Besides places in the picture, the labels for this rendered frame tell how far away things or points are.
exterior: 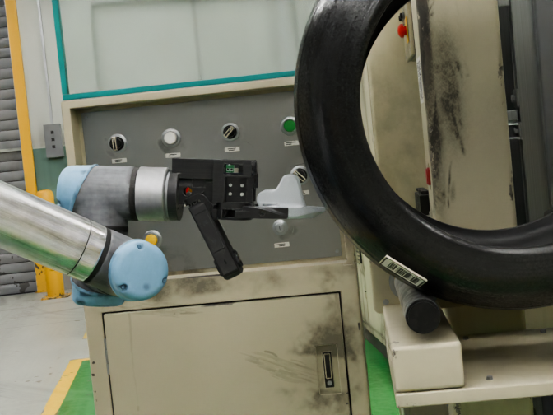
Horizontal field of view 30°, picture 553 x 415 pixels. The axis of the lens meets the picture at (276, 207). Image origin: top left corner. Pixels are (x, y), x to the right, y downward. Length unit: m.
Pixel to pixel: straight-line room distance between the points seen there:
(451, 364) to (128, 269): 0.42
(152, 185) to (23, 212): 0.22
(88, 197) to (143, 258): 0.18
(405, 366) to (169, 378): 0.84
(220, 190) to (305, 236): 0.70
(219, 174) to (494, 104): 0.51
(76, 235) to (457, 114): 0.69
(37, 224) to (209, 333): 0.85
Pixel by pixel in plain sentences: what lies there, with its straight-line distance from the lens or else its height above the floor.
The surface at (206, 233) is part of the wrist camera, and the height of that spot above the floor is 1.02.
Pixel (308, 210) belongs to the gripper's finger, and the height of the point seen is 1.04.
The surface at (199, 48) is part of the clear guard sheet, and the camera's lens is 2.06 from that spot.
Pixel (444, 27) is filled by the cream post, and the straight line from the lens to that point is 1.69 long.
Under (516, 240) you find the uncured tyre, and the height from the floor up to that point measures 0.96.
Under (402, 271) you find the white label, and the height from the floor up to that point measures 0.96.
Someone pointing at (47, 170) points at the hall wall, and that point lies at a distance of 10.32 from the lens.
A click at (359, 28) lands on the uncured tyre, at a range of 1.30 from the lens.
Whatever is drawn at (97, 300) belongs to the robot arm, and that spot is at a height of 0.95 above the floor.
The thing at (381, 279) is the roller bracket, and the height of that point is 0.91.
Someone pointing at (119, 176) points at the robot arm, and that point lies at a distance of 1.42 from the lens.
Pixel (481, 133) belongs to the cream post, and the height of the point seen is 1.12.
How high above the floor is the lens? 1.12
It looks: 3 degrees down
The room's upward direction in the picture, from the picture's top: 6 degrees counter-clockwise
